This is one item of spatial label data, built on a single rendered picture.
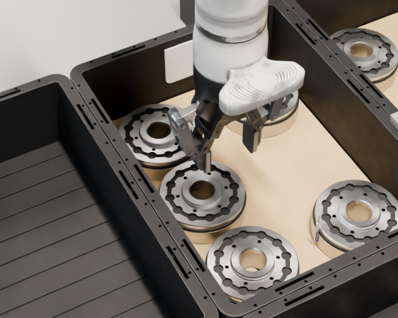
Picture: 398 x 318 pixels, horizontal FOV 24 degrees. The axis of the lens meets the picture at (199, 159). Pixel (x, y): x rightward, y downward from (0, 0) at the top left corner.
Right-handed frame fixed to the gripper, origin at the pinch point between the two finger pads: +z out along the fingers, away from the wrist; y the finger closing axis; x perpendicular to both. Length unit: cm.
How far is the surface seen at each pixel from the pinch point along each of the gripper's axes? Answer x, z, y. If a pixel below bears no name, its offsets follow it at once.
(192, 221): 3.3, 5.7, 6.3
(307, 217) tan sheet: 7.4, 8.9, -6.9
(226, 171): -1.3, 5.8, -0.8
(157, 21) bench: -46, 22, -15
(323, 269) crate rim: 19.4, -1.2, 0.3
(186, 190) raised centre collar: -0.6, 5.2, 5.0
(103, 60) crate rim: -19.1, -1.0, 6.2
